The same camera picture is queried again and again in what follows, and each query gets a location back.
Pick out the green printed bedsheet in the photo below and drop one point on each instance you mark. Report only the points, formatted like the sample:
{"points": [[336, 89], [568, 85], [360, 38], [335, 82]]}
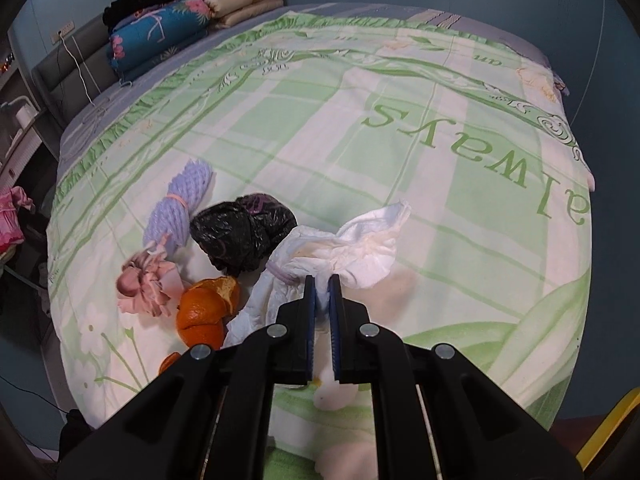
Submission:
{"points": [[400, 185]]}

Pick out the black trash can yellow rim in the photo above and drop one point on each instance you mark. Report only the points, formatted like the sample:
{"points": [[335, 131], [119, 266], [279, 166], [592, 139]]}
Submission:
{"points": [[607, 430]]}

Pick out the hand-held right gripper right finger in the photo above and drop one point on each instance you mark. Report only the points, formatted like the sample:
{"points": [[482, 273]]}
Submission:
{"points": [[334, 320]]}

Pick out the large purple foam net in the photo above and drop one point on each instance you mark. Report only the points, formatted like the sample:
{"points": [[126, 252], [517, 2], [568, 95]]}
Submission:
{"points": [[175, 210]]}

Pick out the grey padded headboard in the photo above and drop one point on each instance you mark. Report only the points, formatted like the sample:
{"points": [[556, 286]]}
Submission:
{"points": [[65, 75]]}

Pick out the wall power outlet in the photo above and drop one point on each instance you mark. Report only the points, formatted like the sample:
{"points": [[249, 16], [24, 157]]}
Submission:
{"points": [[62, 31]]}

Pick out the blue floral pillow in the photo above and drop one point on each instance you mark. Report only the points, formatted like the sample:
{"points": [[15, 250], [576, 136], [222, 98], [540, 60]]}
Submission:
{"points": [[150, 35]]}

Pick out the white shelf desk unit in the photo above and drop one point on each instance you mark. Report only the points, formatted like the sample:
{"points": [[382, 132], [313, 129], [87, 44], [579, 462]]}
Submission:
{"points": [[20, 152]]}

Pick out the small orange peel piece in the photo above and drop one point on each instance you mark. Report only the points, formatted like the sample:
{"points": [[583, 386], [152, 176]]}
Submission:
{"points": [[170, 362]]}

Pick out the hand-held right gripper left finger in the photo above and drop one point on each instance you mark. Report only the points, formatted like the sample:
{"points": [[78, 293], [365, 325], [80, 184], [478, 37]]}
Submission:
{"points": [[311, 310]]}

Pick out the small black plastic bag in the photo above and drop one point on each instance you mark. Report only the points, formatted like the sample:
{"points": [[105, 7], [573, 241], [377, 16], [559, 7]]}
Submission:
{"points": [[235, 240]]}

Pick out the white desk lamp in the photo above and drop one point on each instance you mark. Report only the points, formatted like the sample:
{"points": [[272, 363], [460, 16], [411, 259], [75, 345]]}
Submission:
{"points": [[22, 115]]}

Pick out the white tissue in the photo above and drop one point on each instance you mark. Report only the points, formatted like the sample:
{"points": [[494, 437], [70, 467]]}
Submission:
{"points": [[350, 245]]}

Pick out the pink clothing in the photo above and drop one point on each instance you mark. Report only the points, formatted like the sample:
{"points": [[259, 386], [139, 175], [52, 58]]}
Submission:
{"points": [[12, 220]]}

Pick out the beige stacked pillows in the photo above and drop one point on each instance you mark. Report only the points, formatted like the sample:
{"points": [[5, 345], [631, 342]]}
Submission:
{"points": [[245, 0]]}

